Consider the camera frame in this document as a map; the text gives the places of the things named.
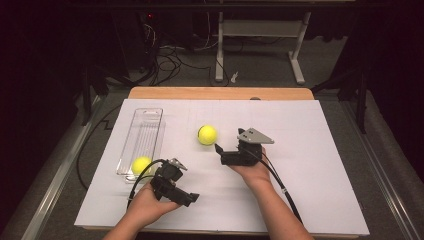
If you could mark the yellow tennis ball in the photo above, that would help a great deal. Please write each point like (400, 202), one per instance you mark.
(207, 134)
(140, 165)

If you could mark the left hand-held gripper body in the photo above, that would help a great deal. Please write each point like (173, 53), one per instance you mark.
(168, 175)

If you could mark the white-framed wooden desk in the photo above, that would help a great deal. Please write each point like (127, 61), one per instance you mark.
(260, 28)

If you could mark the black metal stand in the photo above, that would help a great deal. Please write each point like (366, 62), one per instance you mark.
(89, 90)
(360, 100)

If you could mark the small white floor object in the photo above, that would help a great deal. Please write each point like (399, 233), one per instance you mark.
(235, 77)

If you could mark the person's right hand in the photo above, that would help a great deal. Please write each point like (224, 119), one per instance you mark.
(255, 175)

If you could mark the person's left hand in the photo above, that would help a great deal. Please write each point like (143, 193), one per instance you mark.
(146, 208)

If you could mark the dark computer tower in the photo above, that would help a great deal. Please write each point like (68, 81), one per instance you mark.
(150, 33)

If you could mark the clear plastic container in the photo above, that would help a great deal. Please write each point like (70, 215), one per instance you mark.
(145, 136)

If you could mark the aluminium floor rail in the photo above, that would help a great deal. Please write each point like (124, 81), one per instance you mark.
(56, 180)
(383, 173)

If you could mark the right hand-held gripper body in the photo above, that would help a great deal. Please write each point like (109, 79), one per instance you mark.
(246, 155)

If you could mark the white table cover sheet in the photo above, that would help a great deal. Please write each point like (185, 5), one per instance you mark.
(300, 173)

